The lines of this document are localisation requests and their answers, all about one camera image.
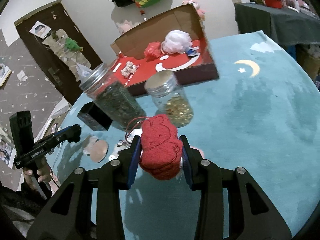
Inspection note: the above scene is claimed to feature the glass jar with dark contents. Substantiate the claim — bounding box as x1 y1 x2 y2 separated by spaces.
79 62 147 132

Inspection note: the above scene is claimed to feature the dark brown door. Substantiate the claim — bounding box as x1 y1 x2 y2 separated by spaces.
15 0 103 105

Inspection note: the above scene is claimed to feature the red rabbit plush pouch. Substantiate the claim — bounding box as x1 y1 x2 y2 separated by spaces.
124 114 183 180

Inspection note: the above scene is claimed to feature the cardboard box with red inside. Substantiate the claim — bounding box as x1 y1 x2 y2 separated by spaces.
110 4 220 97

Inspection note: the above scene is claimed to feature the floral print tin box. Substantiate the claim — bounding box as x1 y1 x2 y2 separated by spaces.
77 102 113 131

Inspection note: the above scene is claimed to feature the photo on door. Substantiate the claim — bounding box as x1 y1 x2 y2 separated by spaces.
29 21 49 37

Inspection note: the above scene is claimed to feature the person's left hand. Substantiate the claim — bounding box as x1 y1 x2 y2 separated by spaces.
22 159 54 198

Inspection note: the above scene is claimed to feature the table with dark cloth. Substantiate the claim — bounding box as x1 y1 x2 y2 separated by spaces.
234 2 320 53

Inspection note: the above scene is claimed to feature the pink plush toy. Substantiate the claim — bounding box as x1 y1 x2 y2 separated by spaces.
117 19 140 34

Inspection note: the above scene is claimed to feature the small pink plush charm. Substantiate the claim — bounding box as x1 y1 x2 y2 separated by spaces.
184 0 207 20

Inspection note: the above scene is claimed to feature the red plastic bin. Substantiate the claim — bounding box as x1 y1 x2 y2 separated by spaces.
262 0 284 8

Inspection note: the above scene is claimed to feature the glass jar with gold contents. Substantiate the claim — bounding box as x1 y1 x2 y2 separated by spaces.
144 70 194 128

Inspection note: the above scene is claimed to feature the cream crocheted scrunchie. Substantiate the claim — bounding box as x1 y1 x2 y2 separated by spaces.
121 61 138 77

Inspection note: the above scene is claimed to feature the beige hanging organizer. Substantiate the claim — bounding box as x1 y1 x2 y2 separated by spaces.
42 29 92 80

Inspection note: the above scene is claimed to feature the beige round powder puff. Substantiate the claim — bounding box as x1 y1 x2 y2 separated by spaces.
89 140 109 163

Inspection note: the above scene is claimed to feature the red foam net sleeve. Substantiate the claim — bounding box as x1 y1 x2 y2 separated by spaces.
144 42 162 61

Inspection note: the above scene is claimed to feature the white fluffy rabbit keychain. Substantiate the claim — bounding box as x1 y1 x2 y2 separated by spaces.
109 139 132 162

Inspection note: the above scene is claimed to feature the white mesh bath pouf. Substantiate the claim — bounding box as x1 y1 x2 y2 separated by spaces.
161 30 192 54

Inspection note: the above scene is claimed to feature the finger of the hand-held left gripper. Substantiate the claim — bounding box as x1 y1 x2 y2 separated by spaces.
53 127 73 138
47 124 82 147

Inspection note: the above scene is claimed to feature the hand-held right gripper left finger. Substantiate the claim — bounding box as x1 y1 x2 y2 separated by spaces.
26 135 143 240

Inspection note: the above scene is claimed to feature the green plush toy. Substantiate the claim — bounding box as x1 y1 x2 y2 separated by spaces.
64 37 83 52

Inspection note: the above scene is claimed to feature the metal door handle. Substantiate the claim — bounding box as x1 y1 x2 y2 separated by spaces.
49 67 63 85

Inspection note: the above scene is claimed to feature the clear plastic bag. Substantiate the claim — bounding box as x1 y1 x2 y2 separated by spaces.
75 62 92 83

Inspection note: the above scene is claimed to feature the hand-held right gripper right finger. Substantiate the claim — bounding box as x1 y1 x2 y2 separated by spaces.
179 135 293 240

